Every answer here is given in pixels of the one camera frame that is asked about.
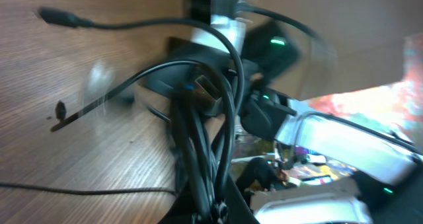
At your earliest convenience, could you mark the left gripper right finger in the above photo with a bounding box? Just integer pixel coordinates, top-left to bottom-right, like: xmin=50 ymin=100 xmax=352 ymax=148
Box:
xmin=224 ymin=178 xmax=259 ymax=224

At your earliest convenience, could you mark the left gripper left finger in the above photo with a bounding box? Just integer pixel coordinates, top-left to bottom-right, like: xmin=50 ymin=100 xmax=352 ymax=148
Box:
xmin=159 ymin=192 xmax=202 ymax=224

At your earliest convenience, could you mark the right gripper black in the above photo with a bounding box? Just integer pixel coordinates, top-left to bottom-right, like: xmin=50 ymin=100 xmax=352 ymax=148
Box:
xmin=143 ymin=36 xmax=241 ymax=97

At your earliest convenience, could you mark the black usb cable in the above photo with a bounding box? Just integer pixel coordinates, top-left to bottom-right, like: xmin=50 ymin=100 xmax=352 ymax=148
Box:
xmin=0 ymin=6 xmax=246 ymax=218

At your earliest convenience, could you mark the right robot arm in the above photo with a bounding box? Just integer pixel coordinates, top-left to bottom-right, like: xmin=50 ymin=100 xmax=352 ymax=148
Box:
xmin=145 ymin=20 xmax=422 ymax=222

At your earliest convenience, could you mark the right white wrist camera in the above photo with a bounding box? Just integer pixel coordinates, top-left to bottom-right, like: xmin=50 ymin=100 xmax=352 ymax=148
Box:
xmin=209 ymin=0 xmax=247 ymax=53

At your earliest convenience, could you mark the right camera black cable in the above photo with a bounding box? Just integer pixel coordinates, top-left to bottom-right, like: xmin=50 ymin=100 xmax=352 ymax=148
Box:
xmin=236 ymin=2 xmax=338 ymax=86

